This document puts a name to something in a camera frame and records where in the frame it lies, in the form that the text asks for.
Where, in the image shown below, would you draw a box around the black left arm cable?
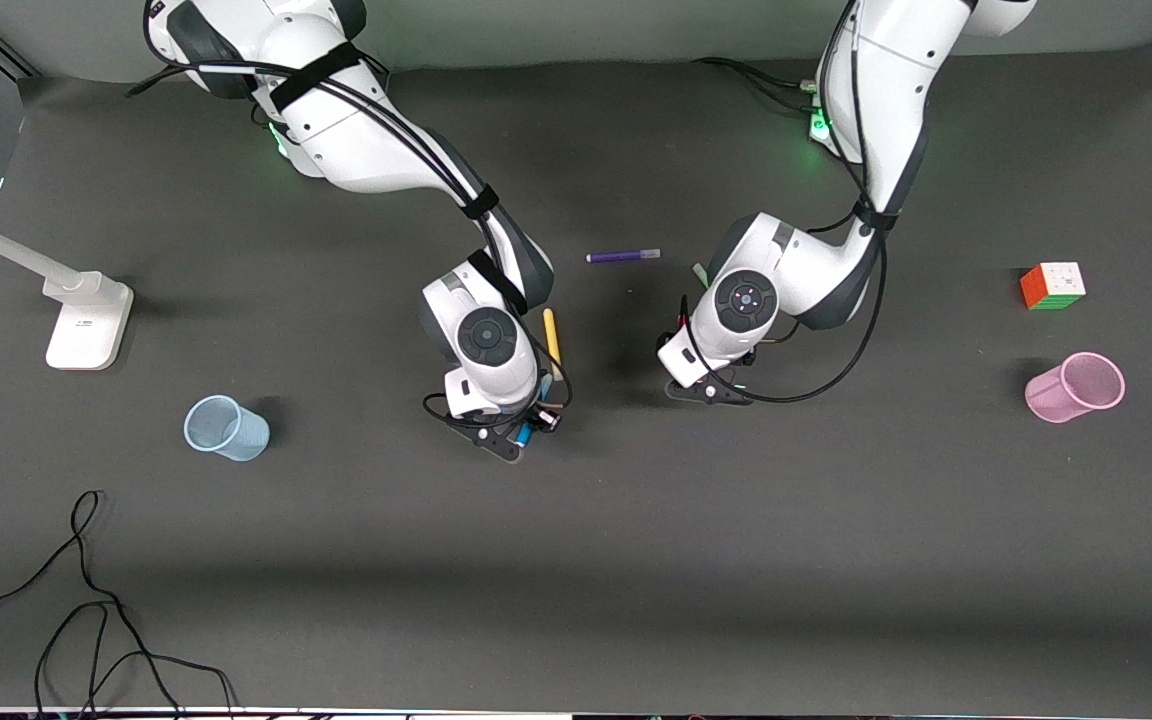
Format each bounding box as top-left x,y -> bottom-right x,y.
681,0 -> 892,406

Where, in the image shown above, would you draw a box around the black left base cables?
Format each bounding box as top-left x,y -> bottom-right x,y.
693,57 -> 822,113

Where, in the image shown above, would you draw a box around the multicoloured puzzle cube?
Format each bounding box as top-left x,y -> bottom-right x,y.
1019,262 -> 1087,312

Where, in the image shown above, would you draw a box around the pink mesh cup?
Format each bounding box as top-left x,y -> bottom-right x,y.
1024,351 -> 1127,424

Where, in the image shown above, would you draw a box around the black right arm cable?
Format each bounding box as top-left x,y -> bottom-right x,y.
126,0 -> 577,446

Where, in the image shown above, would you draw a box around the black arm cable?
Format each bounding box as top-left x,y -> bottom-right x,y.
681,0 -> 892,406
126,0 -> 577,446

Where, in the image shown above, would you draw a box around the loose black cable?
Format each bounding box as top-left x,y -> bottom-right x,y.
0,490 -> 237,720

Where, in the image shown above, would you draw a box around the white stand with base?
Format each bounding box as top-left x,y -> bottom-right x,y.
0,205 -> 135,372

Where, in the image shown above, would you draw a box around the light blue mesh cup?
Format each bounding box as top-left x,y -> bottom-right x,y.
183,395 -> 271,463

